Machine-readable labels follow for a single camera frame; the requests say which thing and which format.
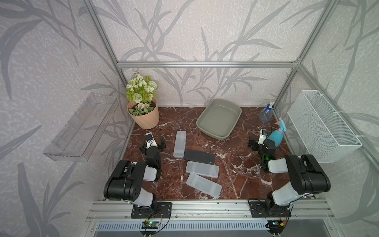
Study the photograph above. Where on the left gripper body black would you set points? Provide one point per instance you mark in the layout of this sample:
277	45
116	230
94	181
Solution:
160	148

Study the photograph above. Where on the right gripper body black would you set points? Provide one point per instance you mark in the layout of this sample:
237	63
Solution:
257	147

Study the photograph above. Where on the translucent white pencil case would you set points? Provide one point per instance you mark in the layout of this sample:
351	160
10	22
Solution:
180	144

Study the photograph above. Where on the black pencil case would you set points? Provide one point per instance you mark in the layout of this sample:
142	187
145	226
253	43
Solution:
199	157

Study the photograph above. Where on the translucent pencil case front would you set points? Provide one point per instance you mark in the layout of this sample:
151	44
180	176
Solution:
204	185

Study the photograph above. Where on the grey-green plastic storage box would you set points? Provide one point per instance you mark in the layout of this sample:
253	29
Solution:
219	119

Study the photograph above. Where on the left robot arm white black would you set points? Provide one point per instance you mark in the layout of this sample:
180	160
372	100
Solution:
125	182

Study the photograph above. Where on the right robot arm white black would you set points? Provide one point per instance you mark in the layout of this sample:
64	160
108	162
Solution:
305	173

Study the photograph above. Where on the teal pink spray bottle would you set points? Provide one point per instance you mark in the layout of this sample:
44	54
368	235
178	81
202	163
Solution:
277	135

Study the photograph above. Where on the clear blue spray bottle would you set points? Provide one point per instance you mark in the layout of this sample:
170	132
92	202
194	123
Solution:
266	113

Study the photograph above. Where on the terracotta pot with flowers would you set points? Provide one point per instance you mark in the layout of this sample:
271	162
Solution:
142	106

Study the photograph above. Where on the left green circuit board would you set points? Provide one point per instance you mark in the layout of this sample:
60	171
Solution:
150	225

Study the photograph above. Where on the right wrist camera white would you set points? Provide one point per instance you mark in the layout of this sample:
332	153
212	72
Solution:
264	134

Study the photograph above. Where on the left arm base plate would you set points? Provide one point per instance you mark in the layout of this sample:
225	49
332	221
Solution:
157	210

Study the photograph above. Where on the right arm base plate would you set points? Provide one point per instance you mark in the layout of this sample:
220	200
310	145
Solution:
268	209

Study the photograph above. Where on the white wire mesh basket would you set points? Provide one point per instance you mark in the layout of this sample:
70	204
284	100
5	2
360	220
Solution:
323	131

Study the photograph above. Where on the right circuit board with wires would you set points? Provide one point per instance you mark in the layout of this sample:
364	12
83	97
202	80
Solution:
276	226

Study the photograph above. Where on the aluminium front rail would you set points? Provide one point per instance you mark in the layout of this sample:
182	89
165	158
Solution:
232	209

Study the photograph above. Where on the clear plastic wall shelf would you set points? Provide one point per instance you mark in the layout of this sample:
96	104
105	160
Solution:
80	136

